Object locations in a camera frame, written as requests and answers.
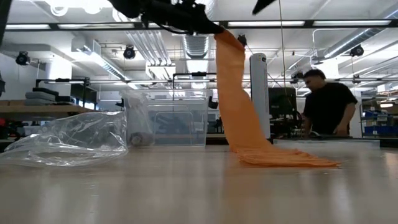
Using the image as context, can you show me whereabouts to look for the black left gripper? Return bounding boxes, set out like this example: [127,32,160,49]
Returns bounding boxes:
[139,0,226,35]

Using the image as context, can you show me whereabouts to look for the orange elastic bandage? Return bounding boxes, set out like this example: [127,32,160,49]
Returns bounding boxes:
[213,29,342,169]

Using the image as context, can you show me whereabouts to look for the clear plastic storage bin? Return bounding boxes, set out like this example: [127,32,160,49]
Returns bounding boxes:
[116,88,219,148]

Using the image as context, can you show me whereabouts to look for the white cylindrical tower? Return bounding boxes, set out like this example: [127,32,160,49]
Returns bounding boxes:
[245,52,272,140]

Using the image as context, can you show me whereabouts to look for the black equipment cabinet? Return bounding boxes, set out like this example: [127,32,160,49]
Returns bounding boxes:
[268,86,303,138]

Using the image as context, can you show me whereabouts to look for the person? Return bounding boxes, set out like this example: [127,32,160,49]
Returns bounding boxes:
[300,68,359,138]

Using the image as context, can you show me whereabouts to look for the blue storage bins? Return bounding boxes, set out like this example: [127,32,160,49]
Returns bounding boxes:
[362,108,398,137]

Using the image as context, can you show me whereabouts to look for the wooden workbench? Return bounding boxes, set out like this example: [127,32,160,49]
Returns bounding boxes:
[0,104,97,122]

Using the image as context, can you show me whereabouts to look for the stacked grey foam pads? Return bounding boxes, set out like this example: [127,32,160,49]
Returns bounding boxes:
[24,87,76,106]

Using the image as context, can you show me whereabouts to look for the yellow hanging cord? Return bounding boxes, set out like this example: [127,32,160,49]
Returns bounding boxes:
[277,0,289,96]

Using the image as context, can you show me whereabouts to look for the black aluminium rig frame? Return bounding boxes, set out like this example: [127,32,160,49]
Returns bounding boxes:
[0,0,398,153]

